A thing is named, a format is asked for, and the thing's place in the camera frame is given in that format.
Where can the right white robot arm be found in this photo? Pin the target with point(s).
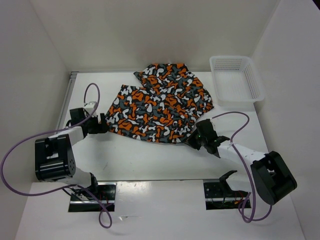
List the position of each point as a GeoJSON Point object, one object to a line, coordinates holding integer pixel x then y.
{"type": "Point", "coordinates": [271, 176]}

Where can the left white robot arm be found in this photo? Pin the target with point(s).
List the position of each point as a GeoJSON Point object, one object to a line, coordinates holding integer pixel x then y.
{"type": "Point", "coordinates": [54, 156]}

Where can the orange camo patterned shorts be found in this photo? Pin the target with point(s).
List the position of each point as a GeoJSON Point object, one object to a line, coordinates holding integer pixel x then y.
{"type": "Point", "coordinates": [164, 109]}

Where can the white perforated plastic basket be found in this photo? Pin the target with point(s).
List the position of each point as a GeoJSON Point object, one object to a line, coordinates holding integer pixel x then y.
{"type": "Point", "coordinates": [236, 79]}

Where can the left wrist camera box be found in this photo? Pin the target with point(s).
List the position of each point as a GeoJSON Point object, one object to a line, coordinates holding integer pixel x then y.
{"type": "Point", "coordinates": [90, 106]}

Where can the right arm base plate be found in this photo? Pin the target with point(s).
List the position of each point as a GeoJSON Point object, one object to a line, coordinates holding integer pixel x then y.
{"type": "Point", "coordinates": [219, 195]}

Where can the aluminium table edge rail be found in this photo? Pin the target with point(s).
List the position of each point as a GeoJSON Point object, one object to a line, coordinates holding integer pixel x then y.
{"type": "Point", "coordinates": [66, 100]}

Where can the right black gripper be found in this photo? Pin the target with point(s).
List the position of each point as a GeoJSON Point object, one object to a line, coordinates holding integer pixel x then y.
{"type": "Point", "coordinates": [190, 140]}

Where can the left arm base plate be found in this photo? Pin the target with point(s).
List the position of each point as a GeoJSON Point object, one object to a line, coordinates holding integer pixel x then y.
{"type": "Point", "coordinates": [81, 202]}

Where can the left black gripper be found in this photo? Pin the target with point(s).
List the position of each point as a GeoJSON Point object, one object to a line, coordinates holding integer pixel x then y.
{"type": "Point", "coordinates": [100, 128]}

